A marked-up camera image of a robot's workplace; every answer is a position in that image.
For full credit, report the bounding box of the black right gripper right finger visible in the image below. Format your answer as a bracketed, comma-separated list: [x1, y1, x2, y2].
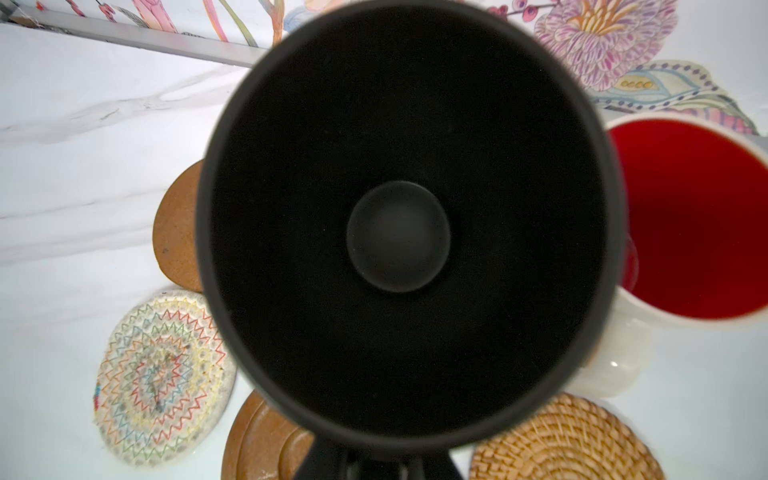
[407, 452, 463, 480]

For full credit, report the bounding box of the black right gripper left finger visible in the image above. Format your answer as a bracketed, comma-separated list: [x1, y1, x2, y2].
[293, 437, 348, 480]

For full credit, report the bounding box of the ridged brown wooden coaster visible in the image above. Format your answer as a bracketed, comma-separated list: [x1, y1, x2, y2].
[221, 390, 314, 480]

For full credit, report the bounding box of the round woven rattan coaster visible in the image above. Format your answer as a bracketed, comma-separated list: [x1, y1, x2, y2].
[469, 393, 665, 480]

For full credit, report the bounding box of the multicolour stitched round coaster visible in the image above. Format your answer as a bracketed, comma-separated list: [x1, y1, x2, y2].
[93, 290, 237, 468]

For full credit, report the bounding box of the black mug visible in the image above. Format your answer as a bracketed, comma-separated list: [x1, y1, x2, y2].
[196, 1, 626, 459]

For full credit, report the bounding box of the round wooden coaster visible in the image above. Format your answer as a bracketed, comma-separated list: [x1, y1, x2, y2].
[152, 160, 203, 293]

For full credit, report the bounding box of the red and white mug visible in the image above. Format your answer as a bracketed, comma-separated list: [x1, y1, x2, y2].
[568, 112, 767, 398]

